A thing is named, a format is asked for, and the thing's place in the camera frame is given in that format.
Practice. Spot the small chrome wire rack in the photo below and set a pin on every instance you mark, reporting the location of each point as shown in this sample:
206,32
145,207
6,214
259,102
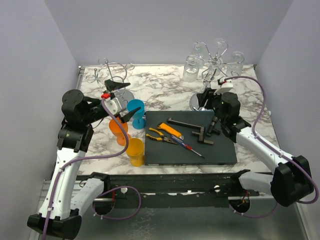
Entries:
97,79

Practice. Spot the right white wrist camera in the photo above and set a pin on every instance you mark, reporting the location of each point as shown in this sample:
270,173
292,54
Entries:
224,85

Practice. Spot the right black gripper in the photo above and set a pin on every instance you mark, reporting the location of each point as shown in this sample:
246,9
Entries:
208,94

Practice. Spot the dark grey tray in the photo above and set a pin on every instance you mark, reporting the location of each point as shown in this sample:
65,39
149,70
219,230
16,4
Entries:
222,152

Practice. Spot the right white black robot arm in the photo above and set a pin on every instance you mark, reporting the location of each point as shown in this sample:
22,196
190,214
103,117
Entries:
290,179

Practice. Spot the yellow utility knife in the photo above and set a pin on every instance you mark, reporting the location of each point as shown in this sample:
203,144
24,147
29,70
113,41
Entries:
170,130

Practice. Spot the yellow handled pliers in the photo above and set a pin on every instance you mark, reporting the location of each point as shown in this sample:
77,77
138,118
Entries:
160,138

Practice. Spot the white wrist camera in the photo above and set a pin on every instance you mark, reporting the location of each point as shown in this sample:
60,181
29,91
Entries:
224,85
114,102

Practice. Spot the aluminium frame rail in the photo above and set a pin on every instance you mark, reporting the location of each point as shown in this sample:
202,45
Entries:
79,184

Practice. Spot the long black metal bracket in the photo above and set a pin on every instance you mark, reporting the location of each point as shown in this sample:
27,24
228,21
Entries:
198,131

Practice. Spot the small clear wine glass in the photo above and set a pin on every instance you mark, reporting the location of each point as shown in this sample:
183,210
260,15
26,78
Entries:
210,75

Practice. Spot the yellow plastic cup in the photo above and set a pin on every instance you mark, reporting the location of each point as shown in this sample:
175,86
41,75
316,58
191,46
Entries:
136,152

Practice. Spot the tall chrome wine glass rack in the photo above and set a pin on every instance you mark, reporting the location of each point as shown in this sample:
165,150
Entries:
210,63

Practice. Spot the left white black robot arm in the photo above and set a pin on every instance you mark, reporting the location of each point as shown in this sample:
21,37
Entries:
61,213

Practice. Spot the blue plastic goblet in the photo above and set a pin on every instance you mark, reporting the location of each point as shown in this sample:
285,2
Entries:
138,106

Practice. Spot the orange plastic goblet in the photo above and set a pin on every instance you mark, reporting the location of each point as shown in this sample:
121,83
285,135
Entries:
116,131

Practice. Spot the clear tumbler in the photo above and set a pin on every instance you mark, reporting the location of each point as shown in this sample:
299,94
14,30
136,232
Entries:
235,67

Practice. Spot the red blue screwdriver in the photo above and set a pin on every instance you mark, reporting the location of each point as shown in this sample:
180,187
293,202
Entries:
184,145

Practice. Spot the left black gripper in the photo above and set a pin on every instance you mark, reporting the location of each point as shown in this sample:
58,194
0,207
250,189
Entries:
112,86

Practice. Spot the black t-shaped tool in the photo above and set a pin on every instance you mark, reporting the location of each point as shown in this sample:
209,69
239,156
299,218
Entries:
211,129

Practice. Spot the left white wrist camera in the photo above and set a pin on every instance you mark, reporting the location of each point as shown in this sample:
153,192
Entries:
114,102

